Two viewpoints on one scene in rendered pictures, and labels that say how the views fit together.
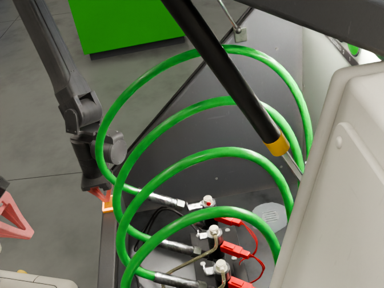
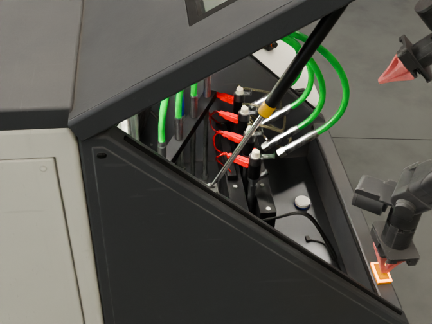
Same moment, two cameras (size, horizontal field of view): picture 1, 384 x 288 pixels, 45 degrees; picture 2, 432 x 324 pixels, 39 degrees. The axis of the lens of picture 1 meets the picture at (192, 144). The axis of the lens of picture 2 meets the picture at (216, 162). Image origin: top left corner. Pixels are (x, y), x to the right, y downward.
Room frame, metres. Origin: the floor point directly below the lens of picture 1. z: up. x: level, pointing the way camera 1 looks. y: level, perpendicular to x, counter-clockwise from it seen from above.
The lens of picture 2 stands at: (1.65, -0.23, 1.95)
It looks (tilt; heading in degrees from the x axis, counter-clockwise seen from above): 41 degrees down; 172
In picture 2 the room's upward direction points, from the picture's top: 2 degrees clockwise
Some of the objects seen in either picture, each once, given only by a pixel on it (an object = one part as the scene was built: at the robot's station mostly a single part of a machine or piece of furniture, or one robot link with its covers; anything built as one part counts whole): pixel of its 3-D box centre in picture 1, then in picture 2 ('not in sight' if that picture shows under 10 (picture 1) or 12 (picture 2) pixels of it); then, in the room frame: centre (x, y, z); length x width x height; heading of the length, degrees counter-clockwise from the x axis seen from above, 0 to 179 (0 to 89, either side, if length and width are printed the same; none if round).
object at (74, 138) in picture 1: (87, 144); (402, 209); (0.88, 0.23, 1.14); 0.07 x 0.06 x 0.07; 55
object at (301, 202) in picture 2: not in sight; (302, 202); (0.54, 0.15, 0.84); 0.04 x 0.04 x 0.01
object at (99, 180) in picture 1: (93, 165); (398, 233); (0.88, 0.24, 1.08); 0.10 x 0.07 x 0.07; 1
